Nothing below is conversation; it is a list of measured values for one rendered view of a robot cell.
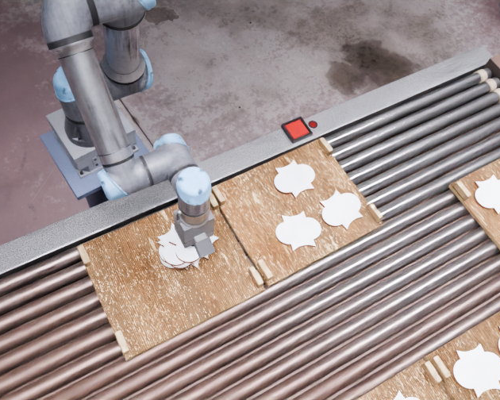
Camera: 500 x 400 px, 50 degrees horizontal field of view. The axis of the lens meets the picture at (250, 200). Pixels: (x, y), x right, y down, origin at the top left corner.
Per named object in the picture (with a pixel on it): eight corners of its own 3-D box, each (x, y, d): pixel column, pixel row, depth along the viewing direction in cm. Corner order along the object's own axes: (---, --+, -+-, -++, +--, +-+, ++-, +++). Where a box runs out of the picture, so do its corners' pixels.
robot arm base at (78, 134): (59, 120, 166) (49, 98, 158) (105, 102, 171) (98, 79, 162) (75, 155, 160) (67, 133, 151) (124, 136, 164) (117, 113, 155)
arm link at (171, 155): (136, 143, 125) (154, 180, 121) (180, 125, 128) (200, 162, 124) (140, 160, 132) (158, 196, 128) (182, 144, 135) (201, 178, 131)
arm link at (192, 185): (201, 157, 122) (217, 187, 119) (201, 182, 132) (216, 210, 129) (169, 170, 120) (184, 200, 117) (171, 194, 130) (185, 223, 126)
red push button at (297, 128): (284, 128, 179) (284, 125, 178) (299, 121, 181) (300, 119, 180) (293, 141, 177) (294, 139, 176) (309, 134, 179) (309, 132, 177)
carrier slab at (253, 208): (208, 190, 164) (208, 188, 163) (319, 140, 177) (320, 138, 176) (267, 287, 151) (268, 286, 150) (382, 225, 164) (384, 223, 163)
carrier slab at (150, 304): (77, 248, 152) (76, 246, 150) (208, 193, 164) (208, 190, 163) (126, 361, 138) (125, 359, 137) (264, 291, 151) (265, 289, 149)
